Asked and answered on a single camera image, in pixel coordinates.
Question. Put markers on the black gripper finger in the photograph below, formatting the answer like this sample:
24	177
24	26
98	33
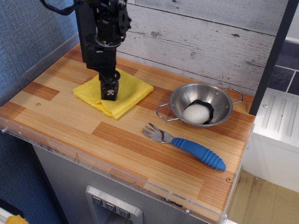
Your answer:
104	90
113	90

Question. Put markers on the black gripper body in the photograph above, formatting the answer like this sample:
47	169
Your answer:
101	57

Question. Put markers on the yellow towel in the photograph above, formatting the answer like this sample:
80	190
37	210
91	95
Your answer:
132	90

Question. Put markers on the steel colander bowl with handles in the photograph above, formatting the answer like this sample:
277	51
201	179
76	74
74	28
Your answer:
186	94

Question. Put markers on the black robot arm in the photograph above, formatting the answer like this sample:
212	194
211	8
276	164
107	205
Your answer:
102	27

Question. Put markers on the grey toy fridge cabinet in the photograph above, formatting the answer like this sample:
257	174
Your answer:
165	195

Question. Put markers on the silver dispenser button panel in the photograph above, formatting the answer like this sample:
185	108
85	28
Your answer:
108	209

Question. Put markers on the yellow object at corner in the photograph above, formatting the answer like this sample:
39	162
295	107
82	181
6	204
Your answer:
16	220

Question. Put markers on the clear acrylic edge guard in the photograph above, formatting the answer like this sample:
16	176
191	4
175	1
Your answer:
106	140

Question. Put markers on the white toy sink unit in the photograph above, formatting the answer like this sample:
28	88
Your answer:
273	147

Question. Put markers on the dark left frame post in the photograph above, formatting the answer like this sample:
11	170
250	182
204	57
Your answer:
81	19

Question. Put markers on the dark frame post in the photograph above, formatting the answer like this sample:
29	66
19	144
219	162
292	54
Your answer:
276	48
81	19

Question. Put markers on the fork with blue handle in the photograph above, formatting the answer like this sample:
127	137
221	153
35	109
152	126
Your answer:
202	153

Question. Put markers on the dark right frame post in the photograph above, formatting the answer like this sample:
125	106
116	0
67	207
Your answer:
276	48

